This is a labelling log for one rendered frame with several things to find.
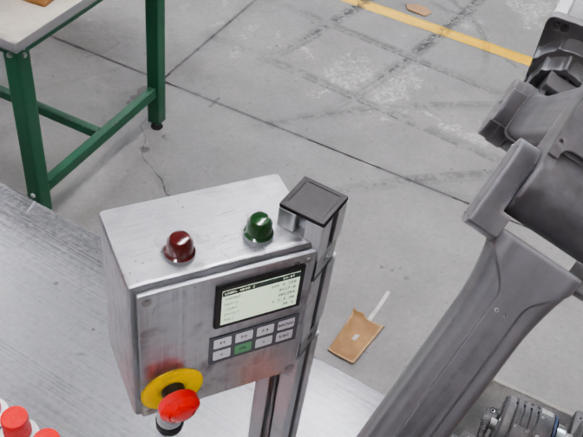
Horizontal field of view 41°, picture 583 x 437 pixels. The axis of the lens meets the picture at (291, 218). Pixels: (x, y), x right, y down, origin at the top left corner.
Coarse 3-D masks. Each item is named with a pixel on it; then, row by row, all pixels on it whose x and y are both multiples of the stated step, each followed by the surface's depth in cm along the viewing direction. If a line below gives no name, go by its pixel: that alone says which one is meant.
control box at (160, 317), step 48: (192, 192) 70; (240, 192) 71; (288, 192) 71; (144, 240) 65; (240, 240) 66; (288, 240) 67; (144, 288) 62; (192, 288) 64; (144, 336) 66; (192, 336) 68; (144, 384) 70; (192, 384) 73; (240, 384) 77
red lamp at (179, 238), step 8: (176, 232) 63; (184, 232) 63; (168, 240) 63; (176, 240) 63; (184, 240) 63; (192, 240) 63; (168, 248) 63; (176, 248) 63; (184, 248) 63; (192, 248) 63; (168, 256) 64; (176, 256) 63; (184, 256) 63; (192, 256) 64; (176, 264) 63; (184, 264) 64
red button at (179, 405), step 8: (176, 384) 72; (168, 392) 71; (176, 392) 70; (184, 392) 71; (192, 392) 71; (168, 400) 70; (176, 400) 70; (184, 400) 70; (192, 400) 71; (160, 408) 70; (168, 408) 70; (176, 408) 70; (184, 408) 70; (192, 408) 71; (160, 416) 71; (168, 416) 70; (176, 416) 71; (184, 416) 71
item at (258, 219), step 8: (256, 216) 66; (264, 216) 66; (248, 224) 66; (256, 224) 65; (264, 224) 65; (248, 232) 66; (256, 232) 65; (264, 232) 65; (272, 232) 67; (248, 240) 66; (256, 240) 66; (264, 240) 66
